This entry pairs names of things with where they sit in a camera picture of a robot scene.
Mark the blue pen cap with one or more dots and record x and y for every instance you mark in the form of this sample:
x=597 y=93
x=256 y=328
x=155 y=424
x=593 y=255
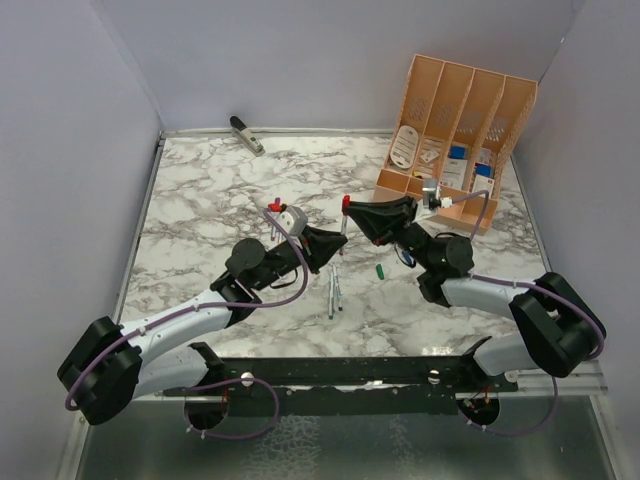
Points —
x=407 y=259

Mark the white paper cards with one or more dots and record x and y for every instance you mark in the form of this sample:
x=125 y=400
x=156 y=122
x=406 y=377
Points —
x=429 y=154

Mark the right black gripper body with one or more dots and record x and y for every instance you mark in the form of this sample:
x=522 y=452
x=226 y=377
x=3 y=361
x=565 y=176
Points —
x=401 y=220

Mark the peach desk organizer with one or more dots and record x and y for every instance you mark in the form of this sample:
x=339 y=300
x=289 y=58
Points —
x=463 y=105

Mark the red-end white marker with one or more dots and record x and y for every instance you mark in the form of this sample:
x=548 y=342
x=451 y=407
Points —
x=343 y=231

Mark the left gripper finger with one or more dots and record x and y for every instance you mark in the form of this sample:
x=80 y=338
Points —
x=326 y=254
x=320 y=237

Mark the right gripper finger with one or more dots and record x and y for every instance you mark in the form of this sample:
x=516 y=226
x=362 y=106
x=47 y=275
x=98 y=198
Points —
x=359 y=208
x=363 y=222

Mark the red white box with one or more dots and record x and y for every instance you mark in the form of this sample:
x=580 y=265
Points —
x=483 y=178

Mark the green-end white marker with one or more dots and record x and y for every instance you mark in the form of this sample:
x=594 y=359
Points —
x=331 y=309

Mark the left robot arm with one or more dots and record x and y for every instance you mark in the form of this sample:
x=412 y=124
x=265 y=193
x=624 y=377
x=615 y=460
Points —
x=103 y=371

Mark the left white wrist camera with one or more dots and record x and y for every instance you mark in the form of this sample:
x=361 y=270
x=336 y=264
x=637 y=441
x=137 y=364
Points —
x=292 y=220

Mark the white oval perforated plate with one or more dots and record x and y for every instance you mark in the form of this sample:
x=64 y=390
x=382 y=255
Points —
x=404 y=147

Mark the grey black stapler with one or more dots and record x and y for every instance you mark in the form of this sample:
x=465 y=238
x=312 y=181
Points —
x=245 y=136

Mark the blue white box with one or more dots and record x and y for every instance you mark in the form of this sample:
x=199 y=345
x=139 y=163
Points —
x=456 y=161

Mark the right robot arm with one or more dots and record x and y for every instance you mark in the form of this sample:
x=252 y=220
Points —
x=556 y=330

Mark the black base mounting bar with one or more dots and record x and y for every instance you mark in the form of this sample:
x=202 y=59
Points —
x=334 y=386

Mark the blue-end white marker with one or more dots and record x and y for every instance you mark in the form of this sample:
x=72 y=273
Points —
x=338 y=304

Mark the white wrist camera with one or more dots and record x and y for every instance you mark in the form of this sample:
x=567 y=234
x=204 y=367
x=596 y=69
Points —
x=292 y=220
x=431 y=196

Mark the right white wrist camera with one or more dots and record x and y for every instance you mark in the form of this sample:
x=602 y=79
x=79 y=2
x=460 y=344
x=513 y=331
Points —
x=431 y=196

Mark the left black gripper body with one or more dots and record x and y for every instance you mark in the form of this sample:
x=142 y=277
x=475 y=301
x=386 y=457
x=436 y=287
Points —
x=285 y=258

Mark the aluminium frame rail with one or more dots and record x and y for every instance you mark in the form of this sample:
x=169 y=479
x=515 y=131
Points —
x=586 y=380

